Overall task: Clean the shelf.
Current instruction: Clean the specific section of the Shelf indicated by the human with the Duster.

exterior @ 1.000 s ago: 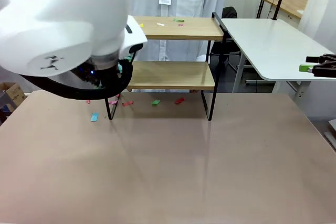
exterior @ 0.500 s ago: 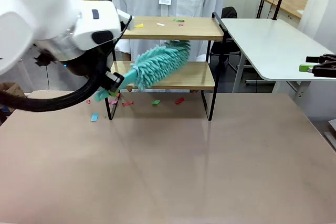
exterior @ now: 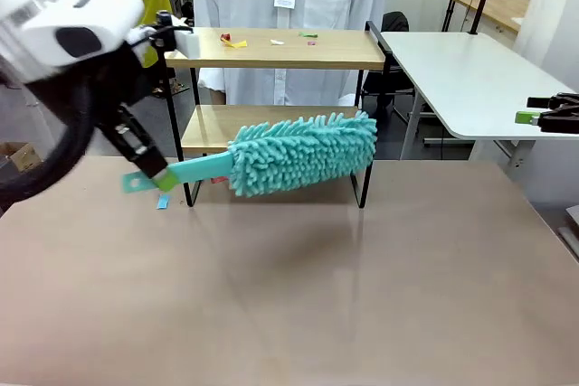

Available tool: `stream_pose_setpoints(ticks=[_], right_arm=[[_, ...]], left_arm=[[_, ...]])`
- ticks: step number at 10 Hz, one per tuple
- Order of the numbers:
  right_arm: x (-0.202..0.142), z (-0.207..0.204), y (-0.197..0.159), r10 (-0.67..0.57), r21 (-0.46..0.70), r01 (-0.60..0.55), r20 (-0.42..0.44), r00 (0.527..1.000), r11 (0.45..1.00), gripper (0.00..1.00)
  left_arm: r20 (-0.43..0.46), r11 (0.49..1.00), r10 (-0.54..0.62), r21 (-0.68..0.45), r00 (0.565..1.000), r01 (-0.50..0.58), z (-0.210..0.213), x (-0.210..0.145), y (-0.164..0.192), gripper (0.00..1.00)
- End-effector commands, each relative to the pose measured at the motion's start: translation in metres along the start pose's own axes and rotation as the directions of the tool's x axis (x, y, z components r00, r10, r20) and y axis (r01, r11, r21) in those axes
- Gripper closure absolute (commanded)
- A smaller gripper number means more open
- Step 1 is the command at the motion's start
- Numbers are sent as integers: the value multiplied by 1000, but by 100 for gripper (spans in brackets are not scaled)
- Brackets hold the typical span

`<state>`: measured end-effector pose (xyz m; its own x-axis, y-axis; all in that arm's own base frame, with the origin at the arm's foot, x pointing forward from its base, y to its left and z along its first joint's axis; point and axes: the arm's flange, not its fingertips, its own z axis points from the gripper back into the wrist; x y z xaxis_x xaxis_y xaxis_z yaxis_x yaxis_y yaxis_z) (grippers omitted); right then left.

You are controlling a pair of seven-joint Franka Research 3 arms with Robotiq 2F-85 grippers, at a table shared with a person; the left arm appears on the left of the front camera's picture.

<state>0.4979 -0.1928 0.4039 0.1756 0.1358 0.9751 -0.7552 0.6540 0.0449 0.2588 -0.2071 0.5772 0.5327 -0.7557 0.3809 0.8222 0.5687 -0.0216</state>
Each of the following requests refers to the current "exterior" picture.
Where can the crumpled red paper scrap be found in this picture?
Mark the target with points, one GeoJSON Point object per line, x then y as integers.
{"type": "Point", "coordinates": [225, 36]}

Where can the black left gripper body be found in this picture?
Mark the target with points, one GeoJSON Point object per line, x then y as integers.
{"type": "Point", "coordinates": [126, 78]}

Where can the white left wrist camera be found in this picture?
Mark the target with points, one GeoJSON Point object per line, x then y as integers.
{"type": "Point", "coordinates": [190, 44]}

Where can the person's right hand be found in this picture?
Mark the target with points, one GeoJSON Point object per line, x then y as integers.
{"type": "Point", "coordinates": [217, 96]}

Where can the two-tier wooden shelf black frame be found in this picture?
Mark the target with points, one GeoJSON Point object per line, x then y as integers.
{"type": "Point", "coordinates": [271, 53]}

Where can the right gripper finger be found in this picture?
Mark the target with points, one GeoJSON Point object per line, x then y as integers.
{"type": "Point", "coordinates": [556, 123]}
{"type": "Point", "coordinates": [561, 100]}

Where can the yellow paper scrap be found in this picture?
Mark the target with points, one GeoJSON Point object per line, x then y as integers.
{"type": "Point", "coordinates": [238, 44]}

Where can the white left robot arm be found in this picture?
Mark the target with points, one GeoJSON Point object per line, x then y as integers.
{"type": "Point", "coordinates": [45, 20]}

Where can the white side table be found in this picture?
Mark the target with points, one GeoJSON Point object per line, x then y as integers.
{"type": "Point", "coordinates": [452, 69]}

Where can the brown cardboard box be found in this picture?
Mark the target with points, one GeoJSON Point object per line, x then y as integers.
{"type": "Point", "coordinates": [22, 155]}

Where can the teal microfiber duster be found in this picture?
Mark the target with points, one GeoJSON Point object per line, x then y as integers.
{"type": "Point", "coordinates": [303, 155]}

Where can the grey metal table rail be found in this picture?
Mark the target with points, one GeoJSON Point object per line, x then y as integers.
{"type": "Point", "coordinates": [571, 241]}

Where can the long green paper scrap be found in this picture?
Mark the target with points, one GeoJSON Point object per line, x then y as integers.
{"type": "Point", "coordinates": [308, 34]}

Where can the wooden background table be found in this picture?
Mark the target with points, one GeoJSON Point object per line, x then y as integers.
{"type": "Point", "coordinates": [497, 8]}

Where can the black office chair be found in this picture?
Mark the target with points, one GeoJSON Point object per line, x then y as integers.
{"type": "Point", "coordinates": [393, 22]}

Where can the teal paper scrap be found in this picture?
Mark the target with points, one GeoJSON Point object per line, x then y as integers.
{"type": "Point", "coordinates": [163, 201]}

